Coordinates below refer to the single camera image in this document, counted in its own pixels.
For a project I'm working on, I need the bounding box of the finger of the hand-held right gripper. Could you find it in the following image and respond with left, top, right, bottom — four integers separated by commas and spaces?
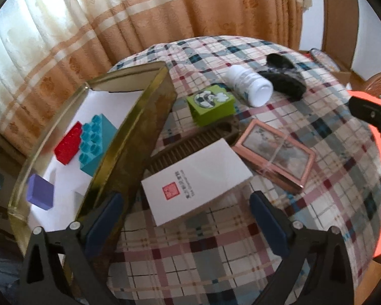
348, 97, 381, 144

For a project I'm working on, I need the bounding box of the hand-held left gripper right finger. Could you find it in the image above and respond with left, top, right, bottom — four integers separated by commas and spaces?
249, 191, 356, 305

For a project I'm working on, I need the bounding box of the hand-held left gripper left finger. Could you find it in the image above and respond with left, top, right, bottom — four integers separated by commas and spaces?
17, 192, 124, 305

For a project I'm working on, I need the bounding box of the purple block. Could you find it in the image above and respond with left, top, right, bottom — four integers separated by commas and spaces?
27, 174, 55, 211

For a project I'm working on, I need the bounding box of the pink makeup palette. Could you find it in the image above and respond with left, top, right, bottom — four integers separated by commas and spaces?
231, 119, 316, 195

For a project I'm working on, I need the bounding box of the blue toy block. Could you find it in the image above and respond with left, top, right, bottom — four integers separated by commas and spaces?
79, 114, 119, 177

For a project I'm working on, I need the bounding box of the red toy block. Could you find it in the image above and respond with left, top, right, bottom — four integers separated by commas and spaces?
54, 121, 84, 166

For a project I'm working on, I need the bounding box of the white box with red stamp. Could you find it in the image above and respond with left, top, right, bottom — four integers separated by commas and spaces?
141, 139, 254, 227

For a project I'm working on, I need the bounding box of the black fuzzy cloth item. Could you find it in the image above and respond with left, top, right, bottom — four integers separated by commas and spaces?
259, 54, 307, 101

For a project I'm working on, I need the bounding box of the gold rectangular tin box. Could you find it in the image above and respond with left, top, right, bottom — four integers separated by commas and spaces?
8, 61, 178, 293

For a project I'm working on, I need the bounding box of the brown comb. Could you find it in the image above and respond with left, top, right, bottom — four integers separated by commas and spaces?
149, 122, 239, 169

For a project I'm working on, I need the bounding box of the white plastic bottle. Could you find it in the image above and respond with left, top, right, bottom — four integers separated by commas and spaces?
225, 64, 274, 108

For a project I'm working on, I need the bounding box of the green panda toy block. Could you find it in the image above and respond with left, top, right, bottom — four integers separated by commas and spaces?
187, 84, 236, 127

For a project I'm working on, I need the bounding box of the brown cardboard box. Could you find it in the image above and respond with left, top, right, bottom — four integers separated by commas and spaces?
300, 49, 369, 86

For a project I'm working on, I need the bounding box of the plaid tablecloth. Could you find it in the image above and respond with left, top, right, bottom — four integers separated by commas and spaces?
107, 35, 381, 305

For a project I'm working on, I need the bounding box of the brown wooden door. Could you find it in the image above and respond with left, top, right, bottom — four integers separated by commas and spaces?
320, 0, 360, 70

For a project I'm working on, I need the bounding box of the white paper sheet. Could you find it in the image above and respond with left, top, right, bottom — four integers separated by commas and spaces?
22, 89, 145, 232

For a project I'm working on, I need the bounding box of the beige and orange curtain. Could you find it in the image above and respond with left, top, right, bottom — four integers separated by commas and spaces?
0, 0, 313, 155

